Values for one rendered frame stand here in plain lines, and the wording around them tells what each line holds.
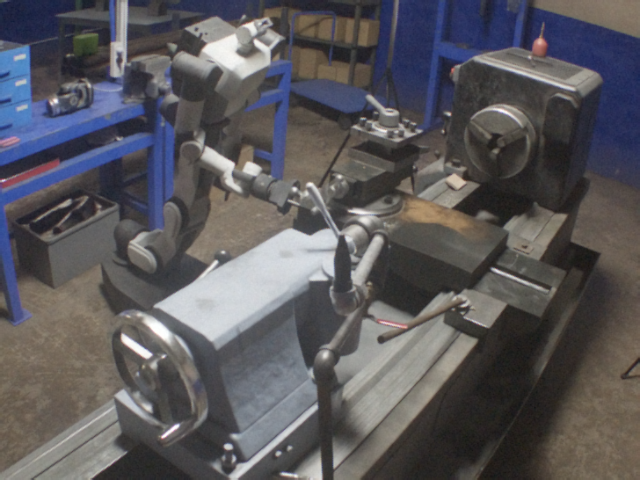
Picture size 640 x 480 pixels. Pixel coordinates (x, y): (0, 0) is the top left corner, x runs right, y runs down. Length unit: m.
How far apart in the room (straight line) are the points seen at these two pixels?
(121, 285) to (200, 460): 1.92
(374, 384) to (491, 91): 1.34
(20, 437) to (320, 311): 1.62
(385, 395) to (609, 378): 1.87
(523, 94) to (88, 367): 2.07
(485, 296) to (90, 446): 1.07
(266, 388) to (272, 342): 0.08
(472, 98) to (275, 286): 1.50
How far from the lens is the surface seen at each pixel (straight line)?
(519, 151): 2.18
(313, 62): 6.36
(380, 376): 1.43
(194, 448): 1.10
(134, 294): 2.86
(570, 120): 2.27
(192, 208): 2.56
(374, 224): 1.40
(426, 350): 1.54
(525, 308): 1.71
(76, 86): 3.07
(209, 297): 1.06
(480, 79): 2.40
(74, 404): 2.58
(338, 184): 1.81
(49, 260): 3.19
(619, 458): 2.70
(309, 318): 1.18
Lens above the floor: 1.76
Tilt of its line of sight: 29 degrees down
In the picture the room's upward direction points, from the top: 6 degrees clockwise
